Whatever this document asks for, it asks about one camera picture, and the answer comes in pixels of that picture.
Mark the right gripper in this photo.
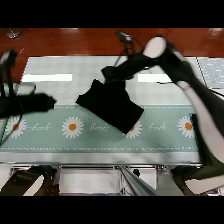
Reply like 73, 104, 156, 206
100, 63, 130, 84

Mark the black garment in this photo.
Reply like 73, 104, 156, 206
75, 78, 145, 136

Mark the silver frame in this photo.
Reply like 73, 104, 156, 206
0, 162, 224, 197

